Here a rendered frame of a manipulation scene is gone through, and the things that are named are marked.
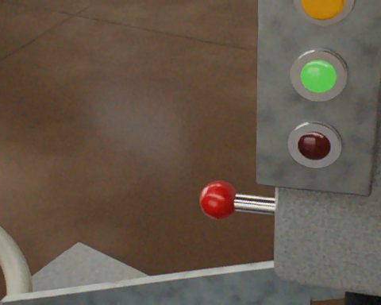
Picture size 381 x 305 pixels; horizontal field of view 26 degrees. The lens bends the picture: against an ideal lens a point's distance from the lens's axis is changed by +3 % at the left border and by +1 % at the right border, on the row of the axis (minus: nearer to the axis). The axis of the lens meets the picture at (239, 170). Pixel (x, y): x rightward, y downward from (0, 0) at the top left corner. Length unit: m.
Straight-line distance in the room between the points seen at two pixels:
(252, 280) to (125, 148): 2.25
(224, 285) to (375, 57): 0.42
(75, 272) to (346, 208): 0.62
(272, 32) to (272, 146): 0.08
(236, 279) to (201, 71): 2.81
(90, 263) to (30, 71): 2.61
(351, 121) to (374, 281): 0.15
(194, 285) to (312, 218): 0.31
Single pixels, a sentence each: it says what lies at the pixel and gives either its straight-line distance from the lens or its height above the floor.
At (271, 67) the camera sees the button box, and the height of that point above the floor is 1.36.
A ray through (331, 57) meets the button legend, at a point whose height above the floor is 1.37.
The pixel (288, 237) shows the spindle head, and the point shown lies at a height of 1.21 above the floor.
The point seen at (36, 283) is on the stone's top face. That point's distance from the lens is 1.14.
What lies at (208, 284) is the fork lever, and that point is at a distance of 0.87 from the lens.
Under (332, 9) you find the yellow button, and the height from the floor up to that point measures 1.40.
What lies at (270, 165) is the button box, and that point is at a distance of 0.55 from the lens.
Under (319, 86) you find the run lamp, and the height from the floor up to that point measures 1.35.
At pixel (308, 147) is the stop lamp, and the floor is 1.31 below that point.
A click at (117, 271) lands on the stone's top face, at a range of 1.14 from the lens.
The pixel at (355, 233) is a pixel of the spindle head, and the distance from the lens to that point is 0.60.
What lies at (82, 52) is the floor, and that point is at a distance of 3.87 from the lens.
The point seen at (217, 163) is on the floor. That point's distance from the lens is 2.96.
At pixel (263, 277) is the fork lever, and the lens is 0.85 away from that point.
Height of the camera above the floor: 1.58
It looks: 33 degrees down
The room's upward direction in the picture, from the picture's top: straight up
